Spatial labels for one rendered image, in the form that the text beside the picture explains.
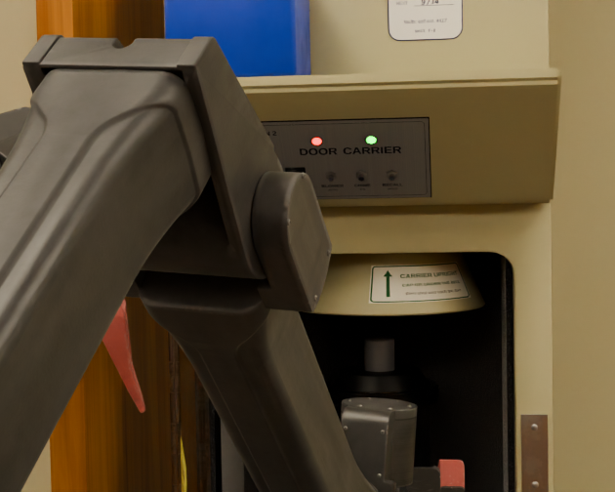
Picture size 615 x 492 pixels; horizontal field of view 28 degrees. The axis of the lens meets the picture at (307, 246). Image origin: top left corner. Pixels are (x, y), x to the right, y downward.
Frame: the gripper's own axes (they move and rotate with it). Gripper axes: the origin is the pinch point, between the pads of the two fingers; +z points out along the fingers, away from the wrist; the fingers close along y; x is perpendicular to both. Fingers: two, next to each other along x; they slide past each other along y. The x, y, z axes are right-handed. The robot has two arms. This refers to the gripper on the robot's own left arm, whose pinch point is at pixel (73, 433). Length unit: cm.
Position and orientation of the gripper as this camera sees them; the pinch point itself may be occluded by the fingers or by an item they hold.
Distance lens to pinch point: 85.4
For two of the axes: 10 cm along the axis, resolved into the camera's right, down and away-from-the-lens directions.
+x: 1.3, 0.6, -9.9
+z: 4.5, 8.9, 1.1
